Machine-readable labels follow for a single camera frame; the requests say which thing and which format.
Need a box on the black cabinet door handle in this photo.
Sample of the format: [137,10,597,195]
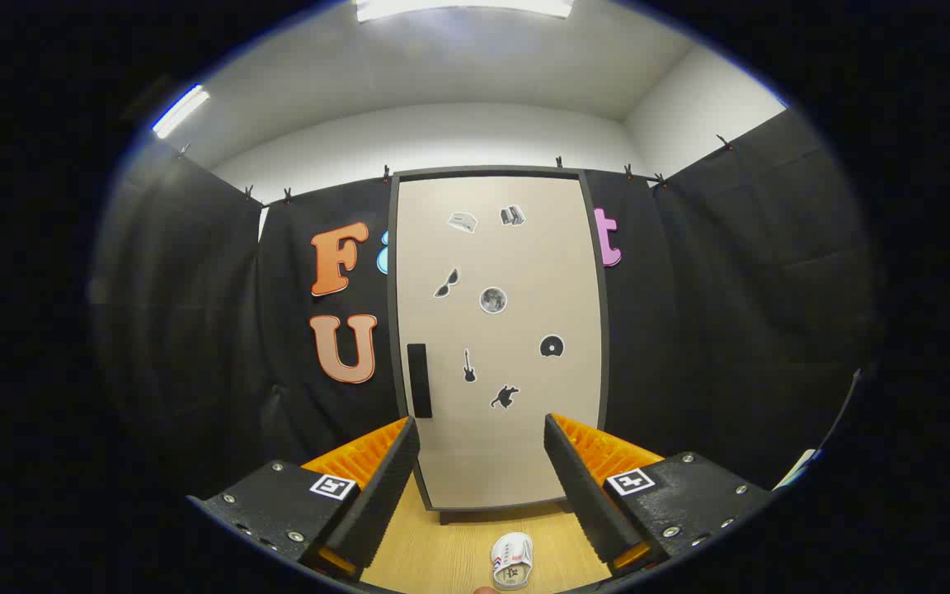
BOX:
[407,343,433,419]

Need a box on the white printed sheet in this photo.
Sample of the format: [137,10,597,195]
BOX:
[774,448,818,492]

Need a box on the thin black rod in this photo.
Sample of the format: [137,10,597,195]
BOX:
[821,369,863,455]

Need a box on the dark grey shoe cabinet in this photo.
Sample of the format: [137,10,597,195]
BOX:
[387,167,612,526]

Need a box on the long ceiling light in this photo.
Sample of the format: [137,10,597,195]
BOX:
[355,0,575,21]

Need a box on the white canvas shoe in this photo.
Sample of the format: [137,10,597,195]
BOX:
[491,532,534,590]

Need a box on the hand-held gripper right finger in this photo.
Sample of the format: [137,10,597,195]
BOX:
[543,412,775,578]

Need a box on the small ceiling light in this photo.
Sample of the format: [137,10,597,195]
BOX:
[151,85,212,139]

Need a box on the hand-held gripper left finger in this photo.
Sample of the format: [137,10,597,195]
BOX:
[186,415,422,578]

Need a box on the beige shoe cabinet door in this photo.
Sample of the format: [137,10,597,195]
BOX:
[395,176,604,511]

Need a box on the black backdrop cloth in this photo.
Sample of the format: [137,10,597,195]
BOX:
[92,107,876,496]

